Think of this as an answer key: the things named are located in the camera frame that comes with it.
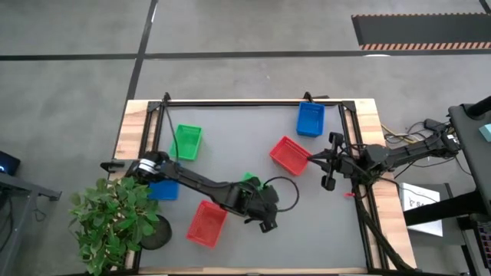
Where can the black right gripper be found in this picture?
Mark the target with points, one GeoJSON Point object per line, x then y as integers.
{"type": "Point", "coordinates": [341, 165]}

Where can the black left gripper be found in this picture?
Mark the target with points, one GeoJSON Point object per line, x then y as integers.
{"type": "Point", "coordinates": [261, 203]}

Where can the green plastic basket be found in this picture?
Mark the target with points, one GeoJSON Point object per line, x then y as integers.
{"type": "Point", "coordinates": [186, 142]}
{"type": "Point", "coordinates": [250, 177]}

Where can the red plastic basket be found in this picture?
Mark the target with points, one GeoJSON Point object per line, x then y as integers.
{"type": "Point", "coordinates": [207, 223]}
{"type": "Point", "coordinates": [287, 155]}

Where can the blue plastic basket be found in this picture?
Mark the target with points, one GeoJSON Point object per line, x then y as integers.
{"type": "Point", "coordinates": [310, 119]}
{"type": "Point", "coordinates": [165, 191]}

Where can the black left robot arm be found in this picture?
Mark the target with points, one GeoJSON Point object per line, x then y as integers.
{"type": "Point", "coordinates": [199, 183]}

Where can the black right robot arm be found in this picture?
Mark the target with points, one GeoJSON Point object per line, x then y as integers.
{"type": "Point", "coordinates": [406, 153]}

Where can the small red tag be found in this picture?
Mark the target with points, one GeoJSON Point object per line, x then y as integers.
{"type": "Point", "coordinates": [349, 194]}

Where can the grey table mat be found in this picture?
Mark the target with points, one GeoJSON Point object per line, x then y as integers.
{"type": "Point", "coordinates": [245, 126]}

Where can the black plant pot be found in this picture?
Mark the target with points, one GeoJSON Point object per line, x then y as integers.
{"type": "Point", "coordinates": [159, 234]}

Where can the white cardboard box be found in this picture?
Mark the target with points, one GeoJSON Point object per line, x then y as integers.
{"type": "Point", "coordinates": [418, 214]}

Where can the black power adapter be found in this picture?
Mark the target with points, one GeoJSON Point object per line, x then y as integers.
{"type": "Point", "coordinates": [433, 124]}

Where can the green leafy artificial tree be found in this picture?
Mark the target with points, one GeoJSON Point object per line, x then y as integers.
{"type": "Point", "coordinates": [111, 218]}

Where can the black equipment stand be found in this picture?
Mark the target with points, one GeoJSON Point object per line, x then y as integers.
{"type": "Point", "coordinates": [473, 145]}

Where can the black hazard-striped floor mat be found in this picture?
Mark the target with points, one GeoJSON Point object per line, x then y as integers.
{"type": "Point", "coordinates": [422, 30]}

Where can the teal block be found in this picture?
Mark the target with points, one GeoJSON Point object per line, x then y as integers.
{"type": "Point", "coordinates": [486, 132]}

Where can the grey metal table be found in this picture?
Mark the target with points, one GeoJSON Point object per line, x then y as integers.
{"type": "Point", "coordinates": [23, 188]}

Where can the black frame bracket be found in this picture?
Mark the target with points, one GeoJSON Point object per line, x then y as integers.
{"type": "Point", "coordinates": [165, 96]}
{"type": "Point", "coordinates": [307, 96]}

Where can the black aluminium table frame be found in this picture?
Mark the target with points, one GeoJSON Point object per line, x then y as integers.
{"type": "Point", "coordinates": [249, 102]}

